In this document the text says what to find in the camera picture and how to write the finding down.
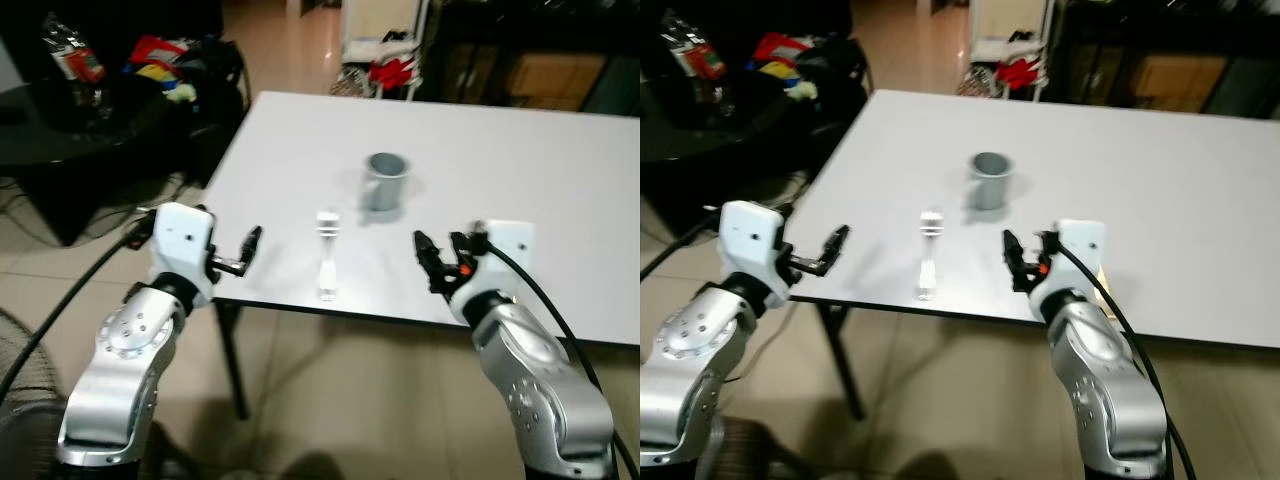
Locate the grey mug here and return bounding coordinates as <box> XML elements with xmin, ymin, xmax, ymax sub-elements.
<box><xmin>361</xmin><ymin>152</ymin><xmax>413</xmax><ymax>214</ymax></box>
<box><xmin>965</xmin><ymin>152</ymin><xmax>1015</xmax><ymax>212</ymax></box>

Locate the black table leg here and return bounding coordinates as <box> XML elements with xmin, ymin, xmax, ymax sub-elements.
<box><xmin>213</xmin><ymin>300</ymin><xmax>252</xmax><ymax>421</ymax></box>
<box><xmin>814</xmin><ymin>302</ymin><xmax>867</xmax><ymax>421</ymax></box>

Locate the black glass side table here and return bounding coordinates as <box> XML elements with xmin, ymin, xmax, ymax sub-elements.
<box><xmin>0</xmin><ymin>72</ymin><xmax>253</xmax><ymax>247</ymax></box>
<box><xmin>640</xmin><ymin>70</ymin><xmax>871</xmax><ymax>233</ymax></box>

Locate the black bag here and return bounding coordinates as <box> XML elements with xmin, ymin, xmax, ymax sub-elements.
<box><xmin>800</xmin><ymin>36</ymin><xmax>869</xmax><ymax>101</ymax></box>
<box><xmin>178</xmin><ymin>38</ymin><xmax>249</xmax><ymax>105</ymax></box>

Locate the red cloth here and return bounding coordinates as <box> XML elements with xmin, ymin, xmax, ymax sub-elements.
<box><xmin>994</xmin><ymin>56</ymin><xmax>1043</xmax><ymax>93</ymax></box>
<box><xmin>368</xmin><ymin>56</ymin><xmax>418</xmax><ymax>93</ymax></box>

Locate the black cabinet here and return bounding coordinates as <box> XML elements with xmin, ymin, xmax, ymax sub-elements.
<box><xmin>415</xmin><ymin>0</ymin><xmax>641</xmax><ymax>117</ymax></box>
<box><xmin>1042</xmin><ymin>0</ymin><xmax>1280</xmax><ymax>121</ymax></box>

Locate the dark floor fan grille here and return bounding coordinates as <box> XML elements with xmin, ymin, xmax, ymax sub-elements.
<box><xmin>698</xmin><ymin>414</ymin><xmax>806</xmax><ymax>480</ymax></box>
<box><xmin>0</xmin><ymin>305</ymin><xmax>73</xmax><ymax>480</ymax></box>

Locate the red packet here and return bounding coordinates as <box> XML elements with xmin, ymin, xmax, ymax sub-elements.
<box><xmin>128</xmin><ymin>35</ymin><xmax>193</xmax><ymax>69</ymax></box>
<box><xmin>752</xmin><ymin>32</ymin><xmax>816</xmax><ymax>65</ymax></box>

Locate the brown cardboard box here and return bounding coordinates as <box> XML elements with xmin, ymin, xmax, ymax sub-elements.
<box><xmin>503</xmin><ymin>50</ymin><xmax>608</xmax><ymax>113</ymax></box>
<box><xmin>1130</xmin><ymin>52</ymin><xmax>1231</xmax><ymax>115</ymax></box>

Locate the white storage rack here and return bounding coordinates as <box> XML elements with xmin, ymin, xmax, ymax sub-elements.
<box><xmin>338</xmin><ymin>0</ymin><xmax>433</xmax><ymax>99</ymax></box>
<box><xmin>962</xmin><ymin>0</ymin><xmax>1059</xmax><ymax>99</ymax></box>

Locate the clear snack bag red label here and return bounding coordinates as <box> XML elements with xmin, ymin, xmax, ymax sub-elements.
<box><xmin>660</xmin><ymin>10</ymin><xmax>728</xmax><ymax>83</ymax></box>
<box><xmin>42</xmin><ymin>13</ymin><xmax>108</xmax><ymax>87</ymax></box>

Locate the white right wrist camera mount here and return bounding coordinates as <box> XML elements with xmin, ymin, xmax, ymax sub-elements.
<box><xmin>1030</xmin><ymin>218</ymin><xmax>1107</xmax><ymax>313</ymax></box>
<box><xmin>449</xmin><ymin>220</ymin><xmax>536</xmax><ymax>323</ymax></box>

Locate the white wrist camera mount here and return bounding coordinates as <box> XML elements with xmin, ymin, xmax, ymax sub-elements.
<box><xmin>449</xmin><ymin>220</ymin><xmax>536</xmax><ymax>323</ymax></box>
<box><xmin>149</xmin><ymin>202</ymin><xmax>217</xmax><ymax>307</ymax></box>
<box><xmin>719</xmin><ymin>200</ymin><xmax>788</xmax><ymax>307</ymax></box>
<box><xmin>1030</xmin><ymin>218</ymin><xmax>1107</xmax><ymax>313</ymax></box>

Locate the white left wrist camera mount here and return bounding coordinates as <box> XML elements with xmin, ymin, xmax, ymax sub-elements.
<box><xmin>719</xmin><ymin>200</ymin><xmax>788</xmax><ymax>307</ymax></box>
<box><xmin>149</xmin><ymin>202</ymin><xmax>217</xmax><ymax>307</ymax></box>

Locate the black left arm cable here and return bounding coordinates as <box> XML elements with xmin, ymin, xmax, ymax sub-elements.
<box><xmin>0</xmin><ymin>212</ymin><xmax>158</xmax><ymax>403</ymax></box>
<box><xmin>640</xmin><ymin>205</ymin><xmax>738</xmax><ymax>283</ymax></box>

